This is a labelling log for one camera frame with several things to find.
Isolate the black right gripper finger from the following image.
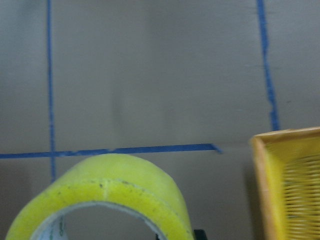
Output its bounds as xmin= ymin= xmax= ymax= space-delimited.
xmin=193 ymin=229 xmax=208 ymax=240

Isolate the yellow tape roll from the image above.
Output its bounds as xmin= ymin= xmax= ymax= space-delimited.
xmin=6 ymin=154 xmax=194 ymax=240

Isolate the yellow plastic basket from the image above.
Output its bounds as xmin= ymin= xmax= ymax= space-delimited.
xmin=250 ymin=127 xmax=320 ymax=240

